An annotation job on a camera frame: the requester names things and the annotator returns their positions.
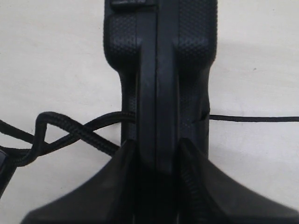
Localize black plastic carrying case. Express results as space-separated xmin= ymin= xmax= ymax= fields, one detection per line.
xmin=104 ymin=0 xmax=217 ymax=175

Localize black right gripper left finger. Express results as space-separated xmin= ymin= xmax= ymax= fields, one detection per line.
xmin=22 ymin=140 xmax=137 ymax=224

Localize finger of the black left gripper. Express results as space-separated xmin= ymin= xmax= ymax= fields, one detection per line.
xmin=0 ymin=150 xmax=7 ymax=185

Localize black braided rope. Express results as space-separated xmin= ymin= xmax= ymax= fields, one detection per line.
xmin=0 ymin=111 xmax=299 ymax=168

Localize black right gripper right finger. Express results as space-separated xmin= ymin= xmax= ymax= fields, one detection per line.
xmin=179 ymin=139 xmax=299 ymax=224

